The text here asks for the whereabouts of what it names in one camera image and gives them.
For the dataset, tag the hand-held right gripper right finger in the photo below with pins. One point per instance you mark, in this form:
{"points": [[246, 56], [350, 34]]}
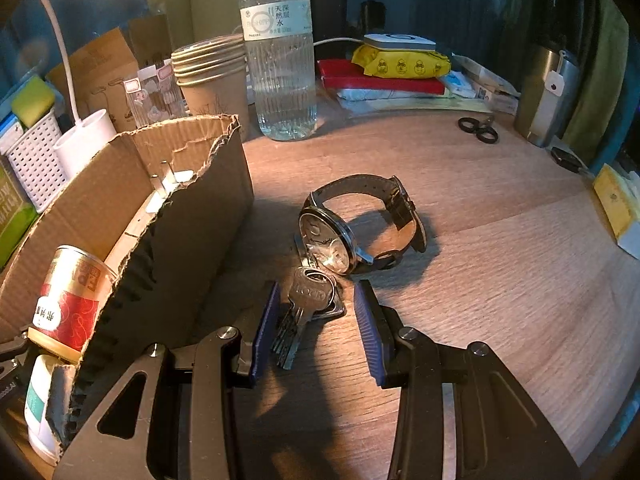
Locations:
{"points": [[370, 330]]}

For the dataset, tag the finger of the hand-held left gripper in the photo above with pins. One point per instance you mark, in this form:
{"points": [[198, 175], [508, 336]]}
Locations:
{"points": [[12, 347]]}

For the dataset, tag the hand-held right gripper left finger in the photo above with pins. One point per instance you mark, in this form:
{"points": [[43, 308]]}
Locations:
{"points": [[265, 330]]}

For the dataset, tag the white bottle with green label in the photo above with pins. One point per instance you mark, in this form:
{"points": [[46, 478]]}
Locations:
{"points": [[37, 400]]}

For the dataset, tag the silver key bunch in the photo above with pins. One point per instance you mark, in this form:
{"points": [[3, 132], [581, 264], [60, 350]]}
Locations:
{"points": [[305, 295]]}

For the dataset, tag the red and gold can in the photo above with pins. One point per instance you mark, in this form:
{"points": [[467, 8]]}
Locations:
{"points": [[70, 310]]}

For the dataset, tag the brown cardboard box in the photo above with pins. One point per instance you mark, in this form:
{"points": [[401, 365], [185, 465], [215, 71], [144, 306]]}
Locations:
{"points": [[200, 200]]}

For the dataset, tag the white power plug adapter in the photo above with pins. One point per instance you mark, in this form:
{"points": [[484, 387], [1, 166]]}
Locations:
{"points": [[167, 181]]}

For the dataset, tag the green carton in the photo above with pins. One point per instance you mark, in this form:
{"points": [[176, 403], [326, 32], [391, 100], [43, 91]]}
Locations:
{"points": [[12, 210]]}

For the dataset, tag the white woven plastic basket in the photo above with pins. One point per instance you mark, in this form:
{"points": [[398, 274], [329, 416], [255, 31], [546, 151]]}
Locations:
{"points": [[37, 165]]}

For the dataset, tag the white desk lamp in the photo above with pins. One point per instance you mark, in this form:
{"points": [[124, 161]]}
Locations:
{"points": [[85, 140]]}

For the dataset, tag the clear plastic document packet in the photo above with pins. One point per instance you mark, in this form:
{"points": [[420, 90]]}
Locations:
{"points": [[390, 101]]}

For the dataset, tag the stack of brown paper cups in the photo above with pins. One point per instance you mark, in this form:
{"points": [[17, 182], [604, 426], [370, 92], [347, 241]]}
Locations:
{"points": [[210, 90]]}

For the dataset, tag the yellow-green sponge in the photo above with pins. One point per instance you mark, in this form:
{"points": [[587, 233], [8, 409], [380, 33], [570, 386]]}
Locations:
{"points": [[32, 100]]}

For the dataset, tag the clear plastic water bottle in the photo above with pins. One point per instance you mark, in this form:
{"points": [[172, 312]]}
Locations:
{"points": [[280, 75]]}

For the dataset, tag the red book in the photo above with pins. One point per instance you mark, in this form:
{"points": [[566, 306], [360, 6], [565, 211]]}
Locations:
{"points": [[345, 72]]}

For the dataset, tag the glass cup with pink flowers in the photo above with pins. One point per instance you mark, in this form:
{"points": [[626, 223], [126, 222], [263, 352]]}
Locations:
{"points": [[150, 97]]}

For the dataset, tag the black key fob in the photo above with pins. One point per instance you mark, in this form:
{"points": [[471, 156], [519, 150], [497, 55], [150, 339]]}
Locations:
{"points": [[565, 157]]}

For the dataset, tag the yellow wet wipes packet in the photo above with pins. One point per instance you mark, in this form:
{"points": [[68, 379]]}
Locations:
{"points": [[400, 65]]}

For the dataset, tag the white medicine box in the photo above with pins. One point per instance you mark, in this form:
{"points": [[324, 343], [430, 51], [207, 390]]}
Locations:
{"points": [[482, 85]]}

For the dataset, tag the yellow tissue box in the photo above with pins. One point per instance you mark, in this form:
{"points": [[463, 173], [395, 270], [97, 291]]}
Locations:
{"points": [[617, 205]]}

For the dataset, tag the steel tumbler with tag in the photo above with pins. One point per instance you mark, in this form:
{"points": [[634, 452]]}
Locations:
{"points": [[542, 100]]}

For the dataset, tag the brown lamp packaging box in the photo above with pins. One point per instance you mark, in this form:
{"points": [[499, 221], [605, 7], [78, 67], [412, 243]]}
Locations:
{"points": [[100, 65]]}

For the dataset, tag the green hanging garment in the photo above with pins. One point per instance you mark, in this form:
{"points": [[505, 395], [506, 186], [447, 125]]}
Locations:
{"points": [[600, 75]]}

